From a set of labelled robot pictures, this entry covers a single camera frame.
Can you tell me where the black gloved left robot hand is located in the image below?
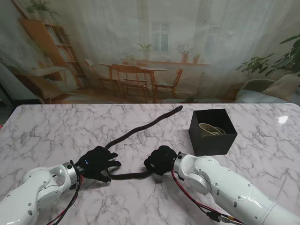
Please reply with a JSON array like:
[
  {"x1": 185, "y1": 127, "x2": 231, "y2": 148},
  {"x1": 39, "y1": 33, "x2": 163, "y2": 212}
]
[{"x1": 78, "y1": 145, "x2": 122, "y2": 183}]

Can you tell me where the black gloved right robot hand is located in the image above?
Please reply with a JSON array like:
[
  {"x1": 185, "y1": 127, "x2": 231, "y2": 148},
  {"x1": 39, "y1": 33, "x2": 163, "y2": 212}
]
[{"x1": 143, "y1": 145, "x2": 178, "y2": 176}]

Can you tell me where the dark brown braided belt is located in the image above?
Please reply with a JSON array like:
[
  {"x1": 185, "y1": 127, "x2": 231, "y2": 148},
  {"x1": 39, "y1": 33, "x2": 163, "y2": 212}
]
[{"x1": 104, "y1": 105, "x2": 183, "y2": 181}]

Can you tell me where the beige braided belt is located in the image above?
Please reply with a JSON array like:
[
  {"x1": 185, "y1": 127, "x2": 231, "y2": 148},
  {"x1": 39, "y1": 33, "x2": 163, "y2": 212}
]
[
  {"x1": 198, "y1": 123, "x2": 220, "y2": 136},
  {"x1": 212, "y1": 126, "x2": 227, "y2": 136}
]

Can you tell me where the black belt storage box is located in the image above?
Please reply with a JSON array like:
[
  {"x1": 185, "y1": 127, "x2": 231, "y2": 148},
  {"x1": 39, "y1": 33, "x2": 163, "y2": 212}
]
[{"x1": 188, "y1": 108, "x2": 238, "y2": 157}]

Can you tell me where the printed room scene backdrop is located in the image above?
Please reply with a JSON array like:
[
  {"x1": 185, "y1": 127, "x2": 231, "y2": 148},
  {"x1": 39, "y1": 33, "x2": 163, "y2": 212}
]
[{"x1": 0, "y1": 0, "x2": 300, "y2": 105}]

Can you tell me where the red black right arm cable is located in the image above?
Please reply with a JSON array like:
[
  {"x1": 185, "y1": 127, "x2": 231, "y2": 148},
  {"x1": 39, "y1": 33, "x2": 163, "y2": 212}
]
[{"x1": 171, "y1": 168, "x2": 244, "y2": 225}]

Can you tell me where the red black arm cable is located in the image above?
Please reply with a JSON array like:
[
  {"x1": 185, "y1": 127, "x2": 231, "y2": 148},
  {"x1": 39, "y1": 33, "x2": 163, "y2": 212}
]
[
  {"x1": 45, "y1": 174, "x2": 83, "y2": 225},
  {"x1": 171, "y1": 168, "x2": 244, "y2": 225}
]

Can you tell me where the red black left arm cable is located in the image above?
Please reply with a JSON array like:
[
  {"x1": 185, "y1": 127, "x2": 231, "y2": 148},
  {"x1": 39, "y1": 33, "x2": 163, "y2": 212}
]
[{"x1": 45, "y1": 174, "x2": 83, "y2": 225}]

